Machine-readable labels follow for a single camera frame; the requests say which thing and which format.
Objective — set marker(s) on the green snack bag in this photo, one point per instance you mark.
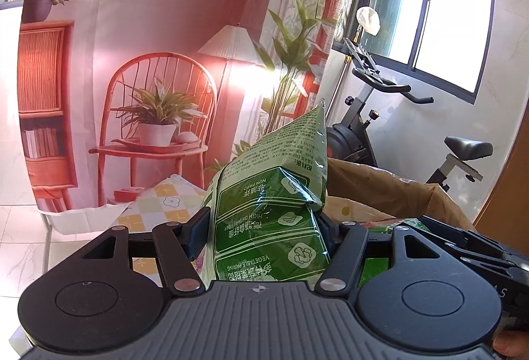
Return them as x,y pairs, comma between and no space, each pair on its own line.
264,205

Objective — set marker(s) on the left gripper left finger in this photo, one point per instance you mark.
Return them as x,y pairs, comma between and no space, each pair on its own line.
177,245

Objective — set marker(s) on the cardboard box with plastic liner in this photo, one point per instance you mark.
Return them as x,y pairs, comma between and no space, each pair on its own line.
365,194

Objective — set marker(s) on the checkered floral tablecloth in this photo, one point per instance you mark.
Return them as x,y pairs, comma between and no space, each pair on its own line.
172,200

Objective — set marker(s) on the right hand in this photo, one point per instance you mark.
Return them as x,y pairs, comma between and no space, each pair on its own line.
512,344

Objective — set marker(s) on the black exercise bike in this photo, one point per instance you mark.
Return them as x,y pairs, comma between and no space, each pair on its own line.
383,141

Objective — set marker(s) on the printed room backdrop poster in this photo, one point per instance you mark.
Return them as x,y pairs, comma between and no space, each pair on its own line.
115,95

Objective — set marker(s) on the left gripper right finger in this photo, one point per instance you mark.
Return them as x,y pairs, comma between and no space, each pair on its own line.
346,243

